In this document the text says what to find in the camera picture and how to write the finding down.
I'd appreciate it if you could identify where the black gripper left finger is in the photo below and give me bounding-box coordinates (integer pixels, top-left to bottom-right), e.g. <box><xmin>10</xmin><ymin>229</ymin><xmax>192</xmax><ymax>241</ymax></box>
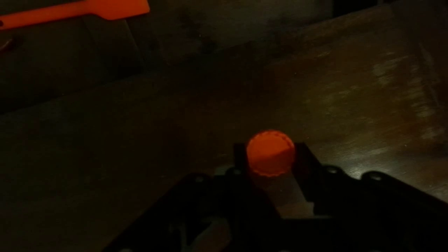
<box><xmin>104</xmin><ymin>141</ymin><xmax>283</xmax><ymax>252</ymax></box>

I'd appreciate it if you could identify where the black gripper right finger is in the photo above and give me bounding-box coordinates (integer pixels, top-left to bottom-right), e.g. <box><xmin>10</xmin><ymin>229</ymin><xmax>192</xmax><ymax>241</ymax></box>
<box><xmin>293</xmin><ymin>141</ymin><xmax>448</xmax><ymax>227</ymax></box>

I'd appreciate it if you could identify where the dark wooden slant-front desk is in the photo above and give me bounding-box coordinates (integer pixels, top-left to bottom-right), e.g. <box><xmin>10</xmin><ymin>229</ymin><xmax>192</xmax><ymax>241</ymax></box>
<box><xmin>177</xmin><ymin>0</ymin><xmax>448</xmax><ymax>203</ymax></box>

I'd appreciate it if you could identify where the orange plastic spatula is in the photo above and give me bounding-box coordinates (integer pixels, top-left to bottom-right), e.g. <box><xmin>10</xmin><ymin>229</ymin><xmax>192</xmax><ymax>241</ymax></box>
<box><xmin>0</xmin><ymin>0</ymin><xmax>153</xmax><ymax>32</ymax></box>

